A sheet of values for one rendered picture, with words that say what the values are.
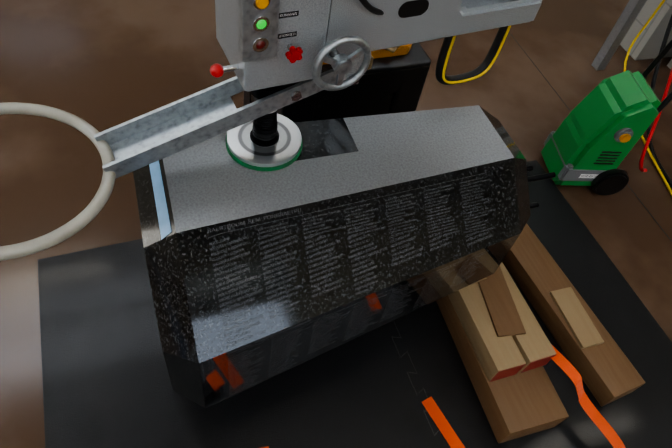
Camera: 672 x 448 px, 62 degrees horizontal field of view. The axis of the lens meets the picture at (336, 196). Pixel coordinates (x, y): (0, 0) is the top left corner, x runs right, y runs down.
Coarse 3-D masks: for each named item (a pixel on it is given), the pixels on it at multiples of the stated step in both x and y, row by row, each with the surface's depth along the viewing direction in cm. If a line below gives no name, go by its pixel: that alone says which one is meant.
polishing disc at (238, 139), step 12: (252, 120) 163; (288, 120) 165; (228, 132) 159; (240, 132) 160; (288, 132) 162; (300, 132) 163; (228, 144) 156; (240, 144) 157; (252, 144) 157; (276, 144) 158; (288, 144) 159; (300, 144) 160; (240, 156) 154; (252, 156) 154; (264, 156) 155; (276, 156) 156; (288, 156) 156
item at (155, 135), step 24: (192, 96) 144; (216, 96) 147; (288, 96) 143; (144, 120) 143; (168, 120) 147; (192, 120) 146; (216, 120) 139; (240, 120) 142; (120, 144) 144; (144, 144) 143; (168, 144) 138; (192, 144) 141; (120, 168) 137
